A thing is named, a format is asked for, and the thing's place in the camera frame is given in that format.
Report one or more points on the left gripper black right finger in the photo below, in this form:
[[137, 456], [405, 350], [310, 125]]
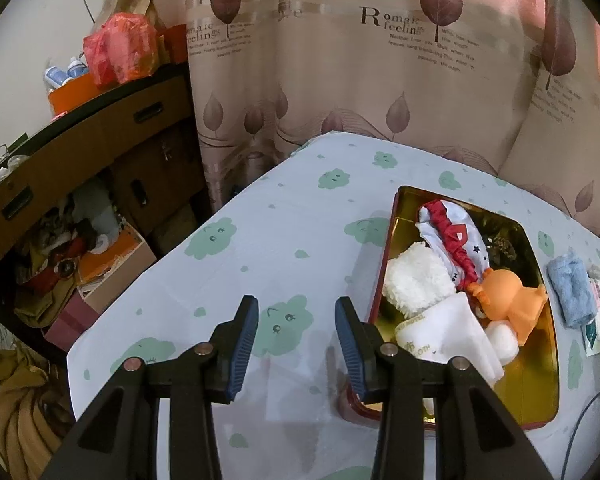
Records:
[[476, 437]]

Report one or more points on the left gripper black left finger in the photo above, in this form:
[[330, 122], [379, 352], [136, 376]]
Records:
[[117, 435]]

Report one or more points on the blue fluffy cloth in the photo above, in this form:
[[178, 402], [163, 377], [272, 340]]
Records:
[[572, 287]]

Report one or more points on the brown fabric heap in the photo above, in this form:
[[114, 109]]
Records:
[[35, 412]]

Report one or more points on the small white cotton ball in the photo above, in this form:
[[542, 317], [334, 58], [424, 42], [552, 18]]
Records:
[[503, 340]]

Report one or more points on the folded white towel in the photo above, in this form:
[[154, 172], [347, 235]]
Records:
[[450, 329]]

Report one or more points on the orange plastic duck toy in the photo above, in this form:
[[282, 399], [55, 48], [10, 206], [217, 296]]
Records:
[[503, 297]]

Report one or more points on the fluffy white plush ball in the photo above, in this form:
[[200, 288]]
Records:
[[416, 280]]

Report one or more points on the cardboard box with clutter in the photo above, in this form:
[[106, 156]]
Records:
[[75, 261]]

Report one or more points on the white red star cloth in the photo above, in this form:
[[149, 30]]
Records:
[[449, 231]]

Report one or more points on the white cloud pattern tablecloth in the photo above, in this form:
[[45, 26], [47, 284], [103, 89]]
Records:
[[293, 239]]

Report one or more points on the dark wooden cabinet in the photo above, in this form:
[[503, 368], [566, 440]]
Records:
[[75, 147]]

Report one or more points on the orange box on cabinet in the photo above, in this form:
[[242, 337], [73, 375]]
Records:
[[73, 94]]

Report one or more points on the beige leaf print curtain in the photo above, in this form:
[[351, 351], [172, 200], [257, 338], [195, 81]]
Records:
[[509, 87]]

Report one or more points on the red plastic bag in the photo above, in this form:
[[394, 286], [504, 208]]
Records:
[[123, 49]]

